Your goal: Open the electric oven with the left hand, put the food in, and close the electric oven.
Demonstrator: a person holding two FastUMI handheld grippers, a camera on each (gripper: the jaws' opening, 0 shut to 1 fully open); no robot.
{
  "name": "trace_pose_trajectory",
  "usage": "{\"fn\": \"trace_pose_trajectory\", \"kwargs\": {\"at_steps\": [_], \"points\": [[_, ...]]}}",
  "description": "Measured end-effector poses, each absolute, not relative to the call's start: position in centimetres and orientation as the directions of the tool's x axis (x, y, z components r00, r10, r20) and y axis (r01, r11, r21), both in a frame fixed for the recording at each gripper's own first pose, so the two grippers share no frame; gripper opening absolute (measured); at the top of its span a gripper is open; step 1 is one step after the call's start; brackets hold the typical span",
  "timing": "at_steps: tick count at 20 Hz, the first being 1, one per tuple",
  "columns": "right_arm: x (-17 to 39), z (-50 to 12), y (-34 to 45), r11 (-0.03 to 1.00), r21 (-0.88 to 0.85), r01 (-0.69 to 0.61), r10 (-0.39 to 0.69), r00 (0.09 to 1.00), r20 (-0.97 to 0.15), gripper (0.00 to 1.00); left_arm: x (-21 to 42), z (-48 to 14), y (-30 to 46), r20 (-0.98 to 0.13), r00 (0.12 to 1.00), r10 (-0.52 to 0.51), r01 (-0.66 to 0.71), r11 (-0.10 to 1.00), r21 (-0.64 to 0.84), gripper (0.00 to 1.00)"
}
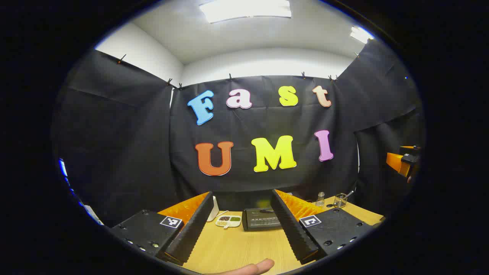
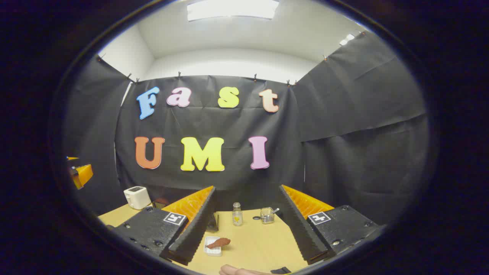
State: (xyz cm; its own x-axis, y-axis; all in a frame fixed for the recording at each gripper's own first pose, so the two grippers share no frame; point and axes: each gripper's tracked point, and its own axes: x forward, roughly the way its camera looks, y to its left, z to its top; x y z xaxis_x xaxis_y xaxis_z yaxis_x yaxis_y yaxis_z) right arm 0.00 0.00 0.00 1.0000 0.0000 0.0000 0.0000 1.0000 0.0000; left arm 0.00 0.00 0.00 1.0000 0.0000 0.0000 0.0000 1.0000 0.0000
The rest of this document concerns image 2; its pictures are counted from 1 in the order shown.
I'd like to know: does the black backdrop cloth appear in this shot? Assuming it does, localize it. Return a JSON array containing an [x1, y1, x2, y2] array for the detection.
[[63, 31, 430, 226]]

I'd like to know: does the red meat slice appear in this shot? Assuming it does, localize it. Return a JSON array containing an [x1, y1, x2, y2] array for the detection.
[[206, 238, 232, 249]]

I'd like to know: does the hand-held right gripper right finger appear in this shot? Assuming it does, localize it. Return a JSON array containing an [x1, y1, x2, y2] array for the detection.
[[278, 184, 385, 265]]

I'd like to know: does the small white dish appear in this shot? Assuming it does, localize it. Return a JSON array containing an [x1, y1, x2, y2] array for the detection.
[[204, 236, 223, 256]]

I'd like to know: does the black electric oven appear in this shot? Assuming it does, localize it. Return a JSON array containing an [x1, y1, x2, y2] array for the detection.
[[152, 197, 219, 232]]

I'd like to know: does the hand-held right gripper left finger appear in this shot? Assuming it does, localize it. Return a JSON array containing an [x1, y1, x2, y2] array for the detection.
[[113, 186, 218, 266]]

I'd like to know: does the row of small black clips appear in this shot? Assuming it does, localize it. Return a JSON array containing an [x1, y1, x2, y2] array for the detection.
[[96, 30, 367, 86]]

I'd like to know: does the white toaster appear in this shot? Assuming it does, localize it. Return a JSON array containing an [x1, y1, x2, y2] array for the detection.
[[123, 186, 152, 210]]

